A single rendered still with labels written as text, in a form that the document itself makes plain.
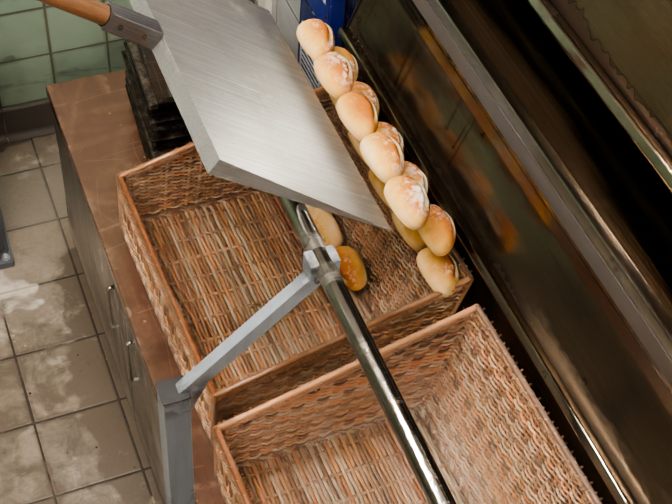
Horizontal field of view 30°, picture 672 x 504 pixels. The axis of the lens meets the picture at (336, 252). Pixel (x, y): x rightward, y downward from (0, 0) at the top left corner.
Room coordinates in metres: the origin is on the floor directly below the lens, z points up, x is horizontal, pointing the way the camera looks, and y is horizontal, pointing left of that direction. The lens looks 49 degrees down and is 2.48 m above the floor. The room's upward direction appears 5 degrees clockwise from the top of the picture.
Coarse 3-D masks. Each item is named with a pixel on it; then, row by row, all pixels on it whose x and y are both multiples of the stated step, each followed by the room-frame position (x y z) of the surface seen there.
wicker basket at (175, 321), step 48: (192, 144) 1.71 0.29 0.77; (144, 192) 1.66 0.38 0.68; (192, 192) 1.71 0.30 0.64; (240, 192) 1.76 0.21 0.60; (144, 240) 1.49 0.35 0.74; (192, 240) 1.62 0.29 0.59; (240, 240) 1.64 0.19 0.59; (288, 240) 1.65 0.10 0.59; (384, 240) 1.57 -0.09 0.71; (192, 288) 1.50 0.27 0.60; (240, 288) 1.51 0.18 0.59; (384, 288) 1.51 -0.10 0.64; (192, 336) 1.28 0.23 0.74; (288, 336) 1.41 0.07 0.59; (336, 336) 1.27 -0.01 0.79; (384, 336) 1.31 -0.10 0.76; (240, 384) 1.18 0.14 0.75; (288, 384) 1.22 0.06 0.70
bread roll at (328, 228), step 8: (312, 216) 1.65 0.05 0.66; (320, 216) 1.65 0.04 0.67; (328, 216) 1.65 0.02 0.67; (320, 224) 1.63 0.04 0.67; (328, 224) 1.63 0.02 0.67; (336, 224) 1.64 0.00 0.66; (320, 232) 1.62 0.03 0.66; (328, 232) 1.62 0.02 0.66; (336, 232) 1.62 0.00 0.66; (328, 240) 1.61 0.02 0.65; (336, 240) 1.61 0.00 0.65
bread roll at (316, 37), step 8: (304, 24) 1.76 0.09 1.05; (312, 24) 1.75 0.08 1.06; (320, 24) 1.75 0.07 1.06; (296, 32) 1.76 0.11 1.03; (304, 32) 1.73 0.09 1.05; (312, 32) 1.73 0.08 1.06; (320, 32) 1.73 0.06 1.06; (328, 32) 1.73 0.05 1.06; (304, 40) 1.72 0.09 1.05; (312, 40) 1.71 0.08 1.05; (320, 40) 1.71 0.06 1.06; (328, 40) 1.72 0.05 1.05; (304, 48) 1.71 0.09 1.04; (312, 48) 1.70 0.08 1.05; (320, 48) 1.70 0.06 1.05; (328, 48) 1.71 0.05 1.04; (312, 56) 1.70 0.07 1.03
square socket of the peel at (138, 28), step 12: (120, 12) 1.38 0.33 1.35; (132, 12) 1.40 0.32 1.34; (108, 24) 1.36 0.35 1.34; (120, 24) 1.37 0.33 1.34; (132, 24) 1.37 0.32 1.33; (144, 24) 1.38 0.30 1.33; (156, 24) 1.41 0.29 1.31; (120, 36) 1.36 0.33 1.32; (132, 36) 1.37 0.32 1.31; (144, 36) 1.38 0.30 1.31; (156, 36) 1.39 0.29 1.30
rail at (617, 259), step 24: (432, 0) 1.38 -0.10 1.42; (456, 24) 1.32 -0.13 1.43; (480, 48) 1.28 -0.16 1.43; (480, 72) 1.24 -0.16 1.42; (504, 96) 1.19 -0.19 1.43; (528, 120) 1.15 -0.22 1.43; (528, 144) 1.12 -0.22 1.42; (552, 168) 1.07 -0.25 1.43; (576, 192) 1.03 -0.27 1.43; (576, 216) 1.01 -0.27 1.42; (600, 216) 1.00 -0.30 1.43; (600, 240) 0.96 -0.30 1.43; (624, 264) 0.93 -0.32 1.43; (624, 288) 0.91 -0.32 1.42; (648, 288) 0.90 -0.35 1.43; (648, 312) 0.87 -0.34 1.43
